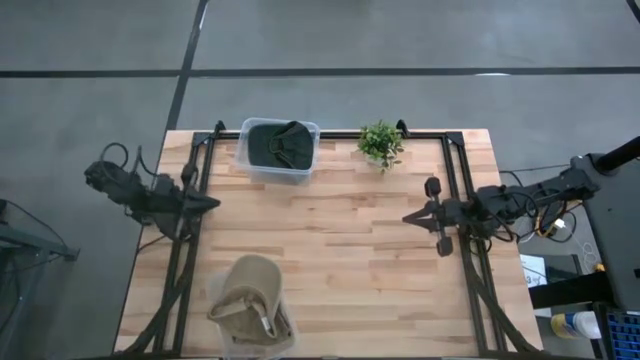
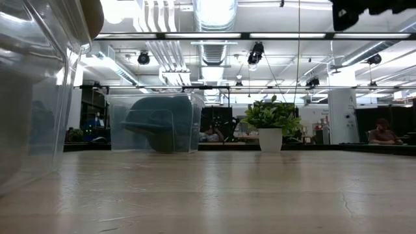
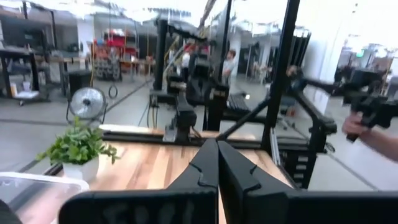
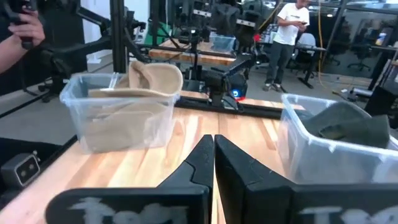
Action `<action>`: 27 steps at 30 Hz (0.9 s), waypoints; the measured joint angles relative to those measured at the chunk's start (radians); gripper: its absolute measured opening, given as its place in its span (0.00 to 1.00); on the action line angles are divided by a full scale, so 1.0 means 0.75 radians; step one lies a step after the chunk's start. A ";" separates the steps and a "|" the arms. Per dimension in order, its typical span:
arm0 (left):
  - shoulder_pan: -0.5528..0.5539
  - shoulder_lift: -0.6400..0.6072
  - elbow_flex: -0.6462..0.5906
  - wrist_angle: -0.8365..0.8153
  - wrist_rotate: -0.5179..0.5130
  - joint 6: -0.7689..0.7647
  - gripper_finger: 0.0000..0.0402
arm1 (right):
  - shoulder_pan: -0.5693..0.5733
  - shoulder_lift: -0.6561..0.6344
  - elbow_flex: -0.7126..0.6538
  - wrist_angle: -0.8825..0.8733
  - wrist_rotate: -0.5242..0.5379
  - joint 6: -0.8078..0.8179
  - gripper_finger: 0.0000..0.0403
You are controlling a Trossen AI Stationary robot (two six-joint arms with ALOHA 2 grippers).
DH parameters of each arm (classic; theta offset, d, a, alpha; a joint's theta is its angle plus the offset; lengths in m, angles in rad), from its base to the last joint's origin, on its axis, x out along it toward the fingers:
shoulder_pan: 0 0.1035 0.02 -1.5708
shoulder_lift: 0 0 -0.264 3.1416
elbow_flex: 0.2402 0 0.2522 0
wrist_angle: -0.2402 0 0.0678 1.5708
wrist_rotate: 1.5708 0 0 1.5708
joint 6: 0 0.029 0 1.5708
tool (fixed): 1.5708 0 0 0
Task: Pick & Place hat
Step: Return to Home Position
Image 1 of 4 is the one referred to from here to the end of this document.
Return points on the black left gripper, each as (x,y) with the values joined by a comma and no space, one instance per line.
(180,205)

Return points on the black round pole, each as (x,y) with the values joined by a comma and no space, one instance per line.
(620,152)

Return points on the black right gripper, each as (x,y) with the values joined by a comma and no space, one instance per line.
(450,212)

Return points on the clear plastic bin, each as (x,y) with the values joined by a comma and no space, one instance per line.
(227,346)
(305,176)

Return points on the white paper sheet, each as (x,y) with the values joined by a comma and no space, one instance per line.
(530,272)

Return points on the black aluminium table frame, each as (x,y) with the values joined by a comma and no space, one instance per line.
(340,135)

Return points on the grey flat panel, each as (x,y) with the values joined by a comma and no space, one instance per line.
(615,240)

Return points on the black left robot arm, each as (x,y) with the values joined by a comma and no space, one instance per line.
(130,192)

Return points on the black power strip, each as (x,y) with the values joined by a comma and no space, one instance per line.
(550,225)

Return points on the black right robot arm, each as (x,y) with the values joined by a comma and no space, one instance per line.
(540,195)

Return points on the small green potted plant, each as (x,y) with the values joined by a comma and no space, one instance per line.
(380,142)

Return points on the white charger plug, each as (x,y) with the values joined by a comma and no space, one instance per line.
(559,223)

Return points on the black flat board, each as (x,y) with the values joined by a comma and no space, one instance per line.
(570,290)

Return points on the white and yellow bottle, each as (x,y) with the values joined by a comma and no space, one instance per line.
(580,325)

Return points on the grey metal stand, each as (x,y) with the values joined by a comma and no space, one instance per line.
(50,247)

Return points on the backlit keyboard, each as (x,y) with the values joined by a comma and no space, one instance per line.
(625,337)

